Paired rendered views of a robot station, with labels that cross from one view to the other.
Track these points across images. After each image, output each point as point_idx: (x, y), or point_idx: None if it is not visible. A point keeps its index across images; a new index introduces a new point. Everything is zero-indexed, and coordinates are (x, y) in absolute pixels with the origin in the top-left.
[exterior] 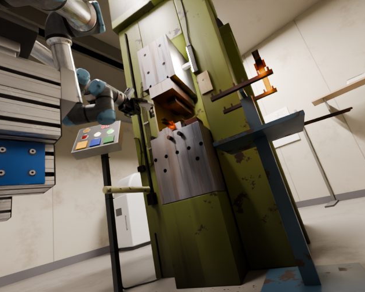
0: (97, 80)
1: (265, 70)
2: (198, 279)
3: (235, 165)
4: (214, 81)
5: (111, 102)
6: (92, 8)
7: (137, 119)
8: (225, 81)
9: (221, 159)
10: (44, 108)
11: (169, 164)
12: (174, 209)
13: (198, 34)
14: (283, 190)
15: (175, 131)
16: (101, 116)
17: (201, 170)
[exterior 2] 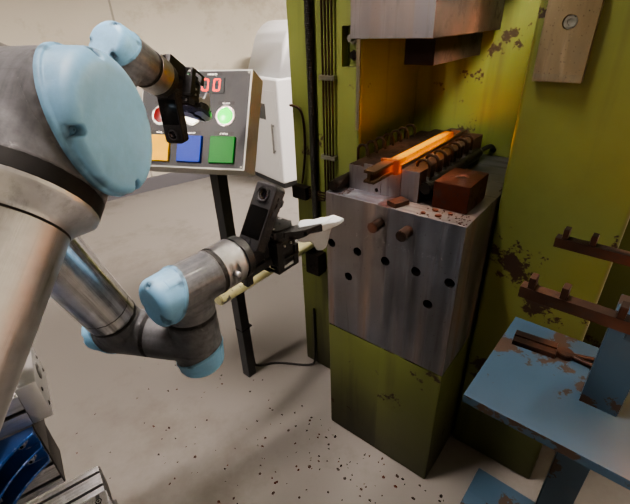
0: (158, 300)
1: None
2: (365, 434)
3: (516, 312)
4: (604, 46)
5: (209, 335)
6: (61, 203)
7: (303, 46)
8: None
9: (490, 281)
10: None
11: (360, 271)
12: (351, 344)
13: None
14: (565, 503)
15: (396, 214)
16: (185, 374)
17: (426, 328)
